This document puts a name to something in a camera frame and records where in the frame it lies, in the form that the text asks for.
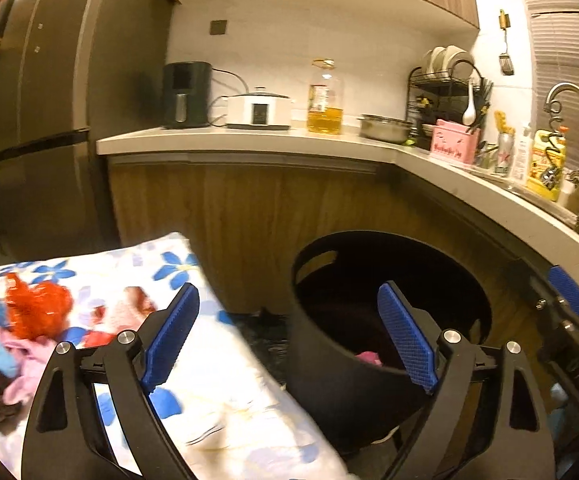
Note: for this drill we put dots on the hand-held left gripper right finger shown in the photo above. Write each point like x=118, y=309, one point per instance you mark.
x=407, y=340

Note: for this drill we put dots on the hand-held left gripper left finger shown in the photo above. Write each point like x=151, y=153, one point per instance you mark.
x=172, y=340

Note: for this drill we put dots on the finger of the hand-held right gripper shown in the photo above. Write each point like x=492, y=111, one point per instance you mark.
x=569, y=290

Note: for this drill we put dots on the black round trash bin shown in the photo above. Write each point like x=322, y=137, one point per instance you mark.
x=339, y=390

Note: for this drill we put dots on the pink crumpled scrap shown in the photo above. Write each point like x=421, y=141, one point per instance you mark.
x=368, y=358

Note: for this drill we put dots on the blue floral tablecloth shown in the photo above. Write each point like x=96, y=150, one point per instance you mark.
x=229, y=400

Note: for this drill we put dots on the black plastic floor sheet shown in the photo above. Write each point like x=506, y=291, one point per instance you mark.
x=264, y=340

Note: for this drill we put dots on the yellow detergent bottle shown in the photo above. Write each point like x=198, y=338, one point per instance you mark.
x=544, y=170

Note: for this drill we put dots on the white plastic bottle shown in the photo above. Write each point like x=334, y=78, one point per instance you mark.
x=521, y=160

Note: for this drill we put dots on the red crumpled plastic bag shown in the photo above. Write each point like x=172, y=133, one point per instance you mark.
x=37, y=305

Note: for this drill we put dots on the pink crumpled bag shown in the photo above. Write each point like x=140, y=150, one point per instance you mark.
x=29, y=367

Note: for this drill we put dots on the silver drink can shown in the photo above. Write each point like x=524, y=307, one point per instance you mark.
x=504, y=155

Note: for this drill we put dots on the pink utensil box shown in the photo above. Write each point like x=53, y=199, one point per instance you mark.
x=452, y=145

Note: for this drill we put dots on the chrome kitchen faucet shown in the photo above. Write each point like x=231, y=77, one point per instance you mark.
x=569, y=87

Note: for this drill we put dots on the white ladle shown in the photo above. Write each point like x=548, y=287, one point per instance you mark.
x=469, y=110

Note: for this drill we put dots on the dark chopsticks bundle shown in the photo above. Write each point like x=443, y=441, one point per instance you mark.
x=484, y=100

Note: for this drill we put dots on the stainless steel bowl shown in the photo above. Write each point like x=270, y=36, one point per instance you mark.
x=384, y=129

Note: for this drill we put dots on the hanging slotted spatula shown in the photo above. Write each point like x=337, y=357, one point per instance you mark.
x=506, y=62

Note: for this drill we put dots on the cooking oil bottle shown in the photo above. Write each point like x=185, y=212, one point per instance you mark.
x=325, y=110

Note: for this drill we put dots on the black air fryer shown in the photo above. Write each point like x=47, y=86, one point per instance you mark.
x=187, y=95

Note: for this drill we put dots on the white electric cooker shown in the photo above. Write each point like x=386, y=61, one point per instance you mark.
x=259, y=110

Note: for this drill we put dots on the grey window blind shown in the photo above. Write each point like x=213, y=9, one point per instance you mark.
x=564, y=35

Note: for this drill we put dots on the white plate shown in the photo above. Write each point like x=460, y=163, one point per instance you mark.
x=434, y=60
x=457, y=57

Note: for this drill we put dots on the dark steel refrigerator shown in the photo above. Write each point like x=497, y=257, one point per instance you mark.
x=44, y=110

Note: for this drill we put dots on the dark wall socket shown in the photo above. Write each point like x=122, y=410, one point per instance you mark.
x=218, y=27

